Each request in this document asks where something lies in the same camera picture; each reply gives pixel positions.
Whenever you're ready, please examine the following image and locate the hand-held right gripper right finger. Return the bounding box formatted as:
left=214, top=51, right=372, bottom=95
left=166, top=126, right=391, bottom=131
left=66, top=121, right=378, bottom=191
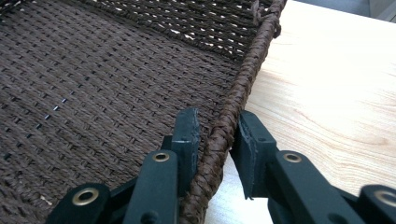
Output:
left=229, top=110, right=367, bottom=224

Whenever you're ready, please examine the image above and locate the brown woven basket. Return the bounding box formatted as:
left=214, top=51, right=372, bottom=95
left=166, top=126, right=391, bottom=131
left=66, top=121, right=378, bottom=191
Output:
left=0, top=0, right=288, bottom=224

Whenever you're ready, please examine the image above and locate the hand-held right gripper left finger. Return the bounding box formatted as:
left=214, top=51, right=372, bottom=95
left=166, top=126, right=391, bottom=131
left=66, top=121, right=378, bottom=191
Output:
left=122, top=106, right=201, bottom=224

